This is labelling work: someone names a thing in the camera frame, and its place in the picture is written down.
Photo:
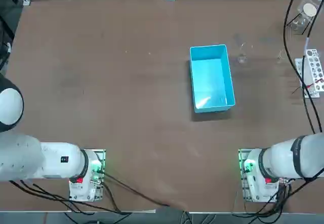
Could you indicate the red plastic spoon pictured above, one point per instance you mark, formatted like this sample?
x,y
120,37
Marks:
x,y
318,82

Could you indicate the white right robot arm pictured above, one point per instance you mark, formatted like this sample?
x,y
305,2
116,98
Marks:
x,y
278,158

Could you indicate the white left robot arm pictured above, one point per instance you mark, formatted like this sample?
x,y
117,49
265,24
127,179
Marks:
x,y
58,163

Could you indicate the blue plastic bin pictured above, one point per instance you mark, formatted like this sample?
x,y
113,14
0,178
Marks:
x,y
211,82

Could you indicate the large glass beaker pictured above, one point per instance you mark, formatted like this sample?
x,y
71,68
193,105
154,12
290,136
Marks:
x,y
242,58

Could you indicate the small glass beaker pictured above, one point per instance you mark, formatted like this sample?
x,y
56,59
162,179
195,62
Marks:
x,y
280,54

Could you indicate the white test tube rack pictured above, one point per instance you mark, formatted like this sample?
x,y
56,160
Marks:
x,y
314,67

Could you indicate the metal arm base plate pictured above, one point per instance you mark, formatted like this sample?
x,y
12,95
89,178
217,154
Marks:
x,y
101,153
241,155

